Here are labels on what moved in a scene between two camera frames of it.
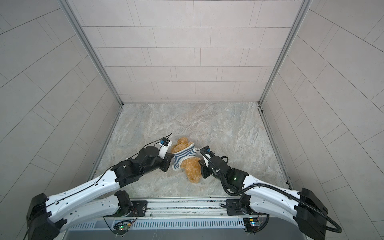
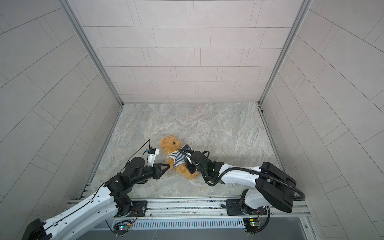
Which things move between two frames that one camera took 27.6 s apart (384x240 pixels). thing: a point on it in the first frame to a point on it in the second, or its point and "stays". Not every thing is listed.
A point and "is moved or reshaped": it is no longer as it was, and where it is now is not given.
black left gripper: (166, 161) to (157, 173)
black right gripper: (203, 169) to (188, 166)
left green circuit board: (121, 227) stays
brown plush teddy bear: (192, 165) is moved or reshaped
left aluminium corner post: (81, 30) stays
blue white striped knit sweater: (189, 152) is moved or reshaped
